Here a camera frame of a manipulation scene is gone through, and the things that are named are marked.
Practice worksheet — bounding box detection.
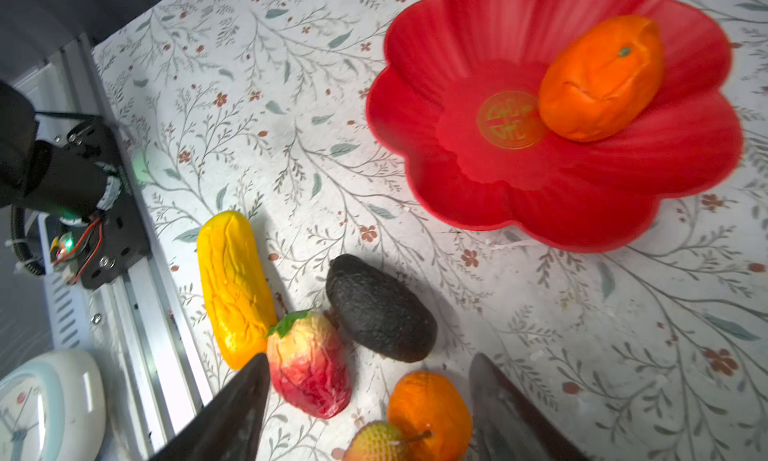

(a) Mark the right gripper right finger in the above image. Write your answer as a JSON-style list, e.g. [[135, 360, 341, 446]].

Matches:
[[469, 353, 586, 461]]

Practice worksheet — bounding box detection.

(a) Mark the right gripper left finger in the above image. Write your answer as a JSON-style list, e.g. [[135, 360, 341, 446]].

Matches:
[[151, 353, 271, 461]]

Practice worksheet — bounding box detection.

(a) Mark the fake red yellow peach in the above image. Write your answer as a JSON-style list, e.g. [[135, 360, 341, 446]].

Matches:
[[266, 310, 352, 420]]

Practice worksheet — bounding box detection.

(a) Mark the fake red grape bunch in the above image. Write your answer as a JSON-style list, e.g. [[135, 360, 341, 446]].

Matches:
[[343, 421, 410, 461]]

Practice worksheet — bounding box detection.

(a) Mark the fake black avocado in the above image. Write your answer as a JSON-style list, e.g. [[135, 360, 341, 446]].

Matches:
[[326, 254, 438, 363]]

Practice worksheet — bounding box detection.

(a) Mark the fake orange fruit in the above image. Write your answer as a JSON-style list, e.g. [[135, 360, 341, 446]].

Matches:
[[539, 15, 665, 142]]

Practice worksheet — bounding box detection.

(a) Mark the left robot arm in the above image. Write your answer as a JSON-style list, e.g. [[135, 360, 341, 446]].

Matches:
[[1, 82, 123, 219]]

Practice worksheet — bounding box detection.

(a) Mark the small fake orange tangerine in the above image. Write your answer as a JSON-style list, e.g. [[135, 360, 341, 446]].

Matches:
[[387, 371, 473, 460]]

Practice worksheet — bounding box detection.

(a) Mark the red flower-shaped fruit bowl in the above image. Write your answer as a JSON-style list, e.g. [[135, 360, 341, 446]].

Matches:
[[367, 0, 743, 253]]

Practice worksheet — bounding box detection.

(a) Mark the white alarm clock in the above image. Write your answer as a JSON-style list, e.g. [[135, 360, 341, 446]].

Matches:
[[1, 349, 107, 461]]

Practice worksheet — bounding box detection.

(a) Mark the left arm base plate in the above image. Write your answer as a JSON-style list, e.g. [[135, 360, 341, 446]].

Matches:
[[50, 117, 151, 290]]

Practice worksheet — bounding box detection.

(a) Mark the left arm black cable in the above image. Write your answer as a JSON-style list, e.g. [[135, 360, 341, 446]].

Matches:
[[8, 204, 49, 277]]

